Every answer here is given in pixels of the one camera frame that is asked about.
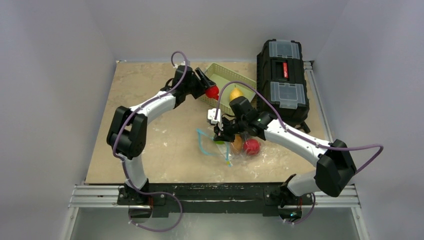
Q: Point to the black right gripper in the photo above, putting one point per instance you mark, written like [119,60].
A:
[224,127]

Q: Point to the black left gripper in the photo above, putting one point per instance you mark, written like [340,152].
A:
[201,88]

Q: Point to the clear zip bag blue seal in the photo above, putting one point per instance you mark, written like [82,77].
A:
[225,147]

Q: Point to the yellow fake lemon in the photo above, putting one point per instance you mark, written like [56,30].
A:
[235,93]

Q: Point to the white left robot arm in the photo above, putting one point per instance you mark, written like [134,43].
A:
[127,134]

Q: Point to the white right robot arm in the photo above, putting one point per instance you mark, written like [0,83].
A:
[334,166]

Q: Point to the brown fake potato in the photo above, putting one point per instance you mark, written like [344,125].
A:
[236,146]

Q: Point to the red fake apple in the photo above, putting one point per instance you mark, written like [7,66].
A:
[251,147]

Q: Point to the green perforated plastic basket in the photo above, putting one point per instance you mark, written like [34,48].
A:
[224,79]

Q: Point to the black toolbox clear lids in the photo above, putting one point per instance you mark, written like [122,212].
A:
[280,78]

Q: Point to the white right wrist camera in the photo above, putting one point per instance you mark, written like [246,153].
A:
[214,116]

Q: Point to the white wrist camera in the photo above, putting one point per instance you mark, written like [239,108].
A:
[214,116]
[182,64]

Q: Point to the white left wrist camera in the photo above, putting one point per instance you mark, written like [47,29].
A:
[182,64]

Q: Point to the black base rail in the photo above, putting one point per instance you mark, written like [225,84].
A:
[269,199]

